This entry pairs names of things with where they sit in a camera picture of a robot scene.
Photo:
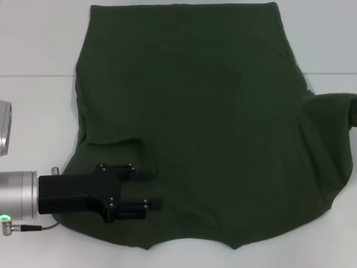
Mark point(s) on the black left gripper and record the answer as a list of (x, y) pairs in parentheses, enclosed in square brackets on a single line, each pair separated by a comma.
[(78, 191)]

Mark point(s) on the silver wrist connector stub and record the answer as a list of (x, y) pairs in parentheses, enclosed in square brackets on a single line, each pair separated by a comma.
[(55, 171)]

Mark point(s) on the dark green shirt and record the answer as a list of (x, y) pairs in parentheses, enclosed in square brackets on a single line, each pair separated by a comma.
[(195, 97)]

